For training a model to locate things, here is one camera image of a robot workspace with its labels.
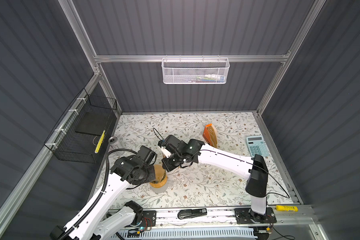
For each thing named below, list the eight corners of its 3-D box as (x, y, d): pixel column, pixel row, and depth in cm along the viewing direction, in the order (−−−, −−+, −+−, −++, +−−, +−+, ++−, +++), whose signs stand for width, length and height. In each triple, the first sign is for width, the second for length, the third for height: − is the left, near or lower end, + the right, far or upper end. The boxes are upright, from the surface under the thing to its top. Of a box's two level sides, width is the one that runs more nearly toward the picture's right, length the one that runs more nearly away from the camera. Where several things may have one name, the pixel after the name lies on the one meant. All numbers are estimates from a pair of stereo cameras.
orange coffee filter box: (209, 149, 101) (211, 140, 93) (202, 134, 110) (203, 125, 102) (218, 147, 103) (221, 138, 95) (210, 132, 111) (212, 123, 103)
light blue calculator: (251, 156, 98) (253, 154, 95) (245, 138, 107) (246, 135, 105) (268, 156, 98) (270, 154, 95) (260, 138, 107) (262, 135, 105)
